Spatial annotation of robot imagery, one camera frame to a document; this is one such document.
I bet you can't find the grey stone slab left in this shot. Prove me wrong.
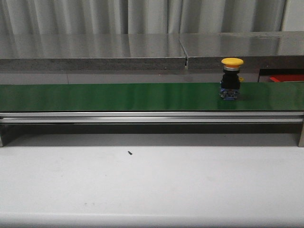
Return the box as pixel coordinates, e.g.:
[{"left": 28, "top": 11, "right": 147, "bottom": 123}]
[{"left": 0, "top": 34, "right": 186, "bottom": 71}]

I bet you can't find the grey stone slab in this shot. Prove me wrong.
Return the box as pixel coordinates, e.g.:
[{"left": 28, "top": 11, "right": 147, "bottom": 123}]
[
  {"left": 0, "top": 34, "right": 186, "bottom": 71},
  {"left": 180, "top": 31, "right": 304, "bottom": 71}
]

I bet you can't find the grey stone slab right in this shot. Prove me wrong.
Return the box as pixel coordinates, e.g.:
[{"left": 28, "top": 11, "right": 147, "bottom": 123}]
[{"left": 180, "top": 31, "right": 304, "bottom": 71}]

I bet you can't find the green conveyor belt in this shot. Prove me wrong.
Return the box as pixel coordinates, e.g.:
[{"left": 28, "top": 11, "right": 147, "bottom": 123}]
[{"left": 0, "top": 82, "right": 304, "bottom": 112}]

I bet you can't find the red plastic bin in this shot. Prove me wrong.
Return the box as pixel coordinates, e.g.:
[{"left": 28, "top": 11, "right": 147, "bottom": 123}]
[{"left": 269, "top": 74, "right": 304, "bottom": 82}]

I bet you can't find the right conveyor support leg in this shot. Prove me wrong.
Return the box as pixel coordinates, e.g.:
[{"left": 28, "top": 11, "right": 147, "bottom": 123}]
[{"left": 298, "top": 124, "right": 304, "bottom": 147}]

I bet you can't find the conveyor support leg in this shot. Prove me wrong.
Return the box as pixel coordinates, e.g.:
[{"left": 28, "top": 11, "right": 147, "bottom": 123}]
[
  {"left": 298, "top": 124, "right": 304, "bottom": 147},
  {"left": 0, "top": 125, "right": 9, "bottom": 147}
]

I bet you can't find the left conveyor support leg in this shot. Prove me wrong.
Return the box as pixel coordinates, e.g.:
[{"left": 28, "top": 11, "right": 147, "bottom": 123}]
[{"left": 0, "top": 125, "right": 9, "bottom": 147}]

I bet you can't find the grey curtain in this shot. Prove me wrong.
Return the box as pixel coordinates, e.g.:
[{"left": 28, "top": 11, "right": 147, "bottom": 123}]
[{"left": 0, "top": 0, "right": 287, "bottom": 35}]

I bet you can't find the aluminium conveyor frame rail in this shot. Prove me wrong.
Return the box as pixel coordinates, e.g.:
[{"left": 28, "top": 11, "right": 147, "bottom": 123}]
[{"left": 0, "top": 111, "right": 304, "bottom": 124}]

